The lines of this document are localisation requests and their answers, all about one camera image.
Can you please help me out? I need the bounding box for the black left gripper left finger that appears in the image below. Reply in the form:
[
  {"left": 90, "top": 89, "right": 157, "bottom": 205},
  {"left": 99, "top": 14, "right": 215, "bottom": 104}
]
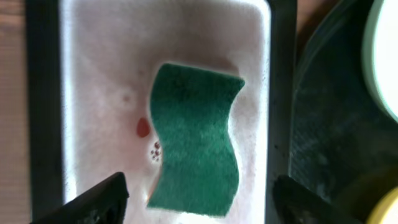
[{"left": 32, "top": 172, "right": 129, "bottom": 224}]

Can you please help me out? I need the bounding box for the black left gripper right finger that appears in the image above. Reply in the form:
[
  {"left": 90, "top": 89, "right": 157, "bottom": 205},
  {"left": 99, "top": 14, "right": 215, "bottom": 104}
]
[{"left": 272, "top": 175, "right": 361, "bottom": 224}]

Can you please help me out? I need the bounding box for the yellow plate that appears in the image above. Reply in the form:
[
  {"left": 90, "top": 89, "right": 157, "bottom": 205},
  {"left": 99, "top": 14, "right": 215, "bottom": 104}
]
[{"left": 366, "top": 187, "right": 398, "bottom": 224}]

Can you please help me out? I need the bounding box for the green scrubbing sponge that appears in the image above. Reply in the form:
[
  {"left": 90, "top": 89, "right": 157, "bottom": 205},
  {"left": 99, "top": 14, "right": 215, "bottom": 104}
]
[{"left": 147, "top": 63, "right": 245, "bottom": 217}]

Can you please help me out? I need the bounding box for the black round serving tray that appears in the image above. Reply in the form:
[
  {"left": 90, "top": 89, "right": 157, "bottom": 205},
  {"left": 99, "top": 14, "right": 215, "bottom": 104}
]
[{"left": 289, "top": 0, "right": 397, "bottom": 222}]

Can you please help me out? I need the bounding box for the black rectangular soapy water tray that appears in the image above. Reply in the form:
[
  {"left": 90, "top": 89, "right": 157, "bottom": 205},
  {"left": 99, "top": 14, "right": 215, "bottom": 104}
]
[{"left": 26, "top": 0, "right": 297, "bottom": 223}]

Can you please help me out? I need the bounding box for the light green plate with ketchup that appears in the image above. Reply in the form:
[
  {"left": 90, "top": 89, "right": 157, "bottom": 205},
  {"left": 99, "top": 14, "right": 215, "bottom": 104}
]
[{"left": 361, "top": 0, "right": 397, "bottom": 121}]

